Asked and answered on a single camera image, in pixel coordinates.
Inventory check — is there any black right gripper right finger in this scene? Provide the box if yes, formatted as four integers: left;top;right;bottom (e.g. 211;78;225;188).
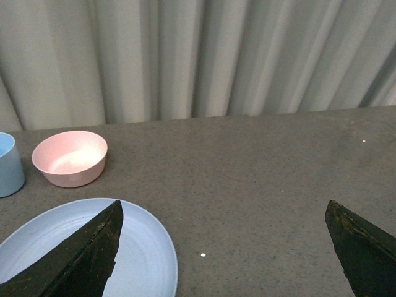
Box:
325;200;395;296

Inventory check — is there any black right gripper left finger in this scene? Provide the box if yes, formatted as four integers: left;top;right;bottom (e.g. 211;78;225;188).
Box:
1;200;123;296

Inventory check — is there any light blue plate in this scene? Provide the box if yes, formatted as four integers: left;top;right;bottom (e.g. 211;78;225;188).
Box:
0;197;179;297

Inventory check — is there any pink plastic bowl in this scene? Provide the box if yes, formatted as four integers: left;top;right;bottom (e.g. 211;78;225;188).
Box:
32;131;108;188

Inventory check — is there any light blue plastic cup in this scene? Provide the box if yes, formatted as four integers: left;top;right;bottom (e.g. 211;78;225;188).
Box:
1;132;25;198

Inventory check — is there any white curtain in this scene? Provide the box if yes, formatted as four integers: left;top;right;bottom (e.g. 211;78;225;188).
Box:
1;1;395;131

